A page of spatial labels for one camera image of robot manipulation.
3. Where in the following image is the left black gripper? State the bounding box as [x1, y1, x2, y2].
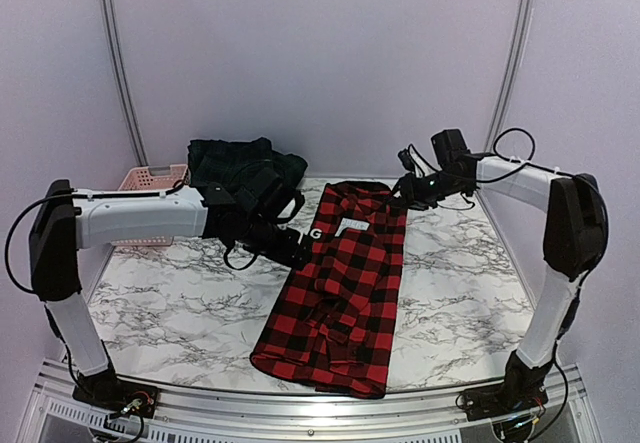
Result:
[241, 216, 315, 272]

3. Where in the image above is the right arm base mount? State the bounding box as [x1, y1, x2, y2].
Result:
[455, 383, 548, 421]

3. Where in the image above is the right aluminium frame post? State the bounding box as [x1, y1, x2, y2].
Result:
[485, 0, 534, 150]

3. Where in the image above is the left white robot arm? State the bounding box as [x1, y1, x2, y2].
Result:
[29, 176, 312, 408]

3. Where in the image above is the aluminium front table rail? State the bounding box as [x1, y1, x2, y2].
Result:
[16, 360, 603, 442]

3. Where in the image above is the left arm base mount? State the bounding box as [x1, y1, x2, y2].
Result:
[72, 380, 160, 418]

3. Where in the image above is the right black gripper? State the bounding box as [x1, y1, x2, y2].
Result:
[383, 169, 465, 212]

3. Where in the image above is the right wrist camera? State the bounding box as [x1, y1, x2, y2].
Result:
[397, 148, 420, 175]

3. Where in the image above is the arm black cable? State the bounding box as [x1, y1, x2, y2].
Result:
[4, 180, 186, 294]
[407, 128, 561, 209]

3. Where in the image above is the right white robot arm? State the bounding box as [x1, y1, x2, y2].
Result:
[392, 129, 609, 411]

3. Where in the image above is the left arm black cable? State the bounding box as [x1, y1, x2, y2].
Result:
[4, 180, 186, 294]

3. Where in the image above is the aluminium frame post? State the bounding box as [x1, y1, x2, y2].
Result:
[485, 0, 534, 150]
[100, 0, 148, 166]

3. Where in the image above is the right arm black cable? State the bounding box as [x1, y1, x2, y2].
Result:
[407, 128, 561, 209]

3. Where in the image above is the green plaid skirt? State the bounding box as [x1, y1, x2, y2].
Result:
[187, 137, 308, 193]

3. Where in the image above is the red black plaid shirt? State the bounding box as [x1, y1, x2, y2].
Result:
[250, 181, 407, 399]

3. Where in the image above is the left aluminium frame post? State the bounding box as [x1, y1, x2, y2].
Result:
[100, 0, 148, 166]

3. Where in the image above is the pink plastic basket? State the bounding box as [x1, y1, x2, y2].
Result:
[112, 164, 189, 247]

